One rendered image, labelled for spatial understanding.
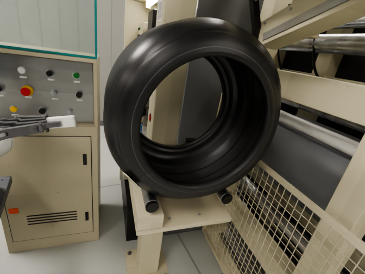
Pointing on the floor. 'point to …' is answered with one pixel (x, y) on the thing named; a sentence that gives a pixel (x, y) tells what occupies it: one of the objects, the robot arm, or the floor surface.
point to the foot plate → (130, 258)
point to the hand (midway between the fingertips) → (62, 122)
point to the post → (164, 123)
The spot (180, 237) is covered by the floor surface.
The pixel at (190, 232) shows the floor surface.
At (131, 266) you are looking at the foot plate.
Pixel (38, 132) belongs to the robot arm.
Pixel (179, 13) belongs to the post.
